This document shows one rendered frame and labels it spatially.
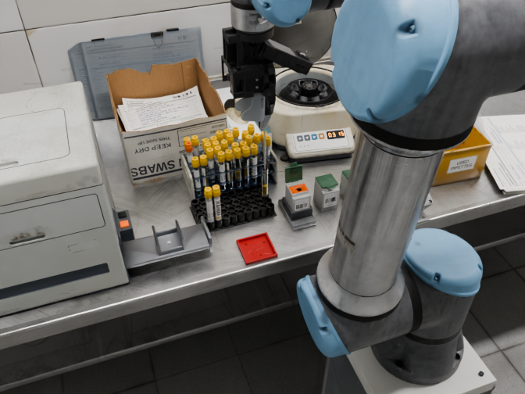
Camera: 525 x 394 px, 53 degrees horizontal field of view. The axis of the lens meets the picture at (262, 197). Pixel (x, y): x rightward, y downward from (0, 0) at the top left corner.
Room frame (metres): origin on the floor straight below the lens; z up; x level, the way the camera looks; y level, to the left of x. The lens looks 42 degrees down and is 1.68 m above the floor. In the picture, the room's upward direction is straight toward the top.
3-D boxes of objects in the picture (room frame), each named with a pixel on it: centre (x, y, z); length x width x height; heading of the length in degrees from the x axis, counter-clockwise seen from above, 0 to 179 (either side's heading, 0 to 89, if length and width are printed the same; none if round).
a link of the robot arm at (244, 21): (0.87, 0.02, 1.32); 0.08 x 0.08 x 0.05
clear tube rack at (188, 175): (0.96, 0.08, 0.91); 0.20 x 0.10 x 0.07; 109
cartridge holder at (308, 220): (0.84, -0.08, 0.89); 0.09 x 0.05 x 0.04; 19
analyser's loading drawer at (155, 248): (0.71, 0.21, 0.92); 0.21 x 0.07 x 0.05; 109
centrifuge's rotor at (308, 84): (1.19, -0.12, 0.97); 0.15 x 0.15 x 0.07
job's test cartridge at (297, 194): (0.84, -0.08, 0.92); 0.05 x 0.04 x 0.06; 19
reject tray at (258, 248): (0.74, 0.01, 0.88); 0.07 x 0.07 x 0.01; 19
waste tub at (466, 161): (1.01, -0.44, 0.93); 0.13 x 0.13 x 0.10; 15
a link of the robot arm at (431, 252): (0.50, -0.25, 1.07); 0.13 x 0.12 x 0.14; 110
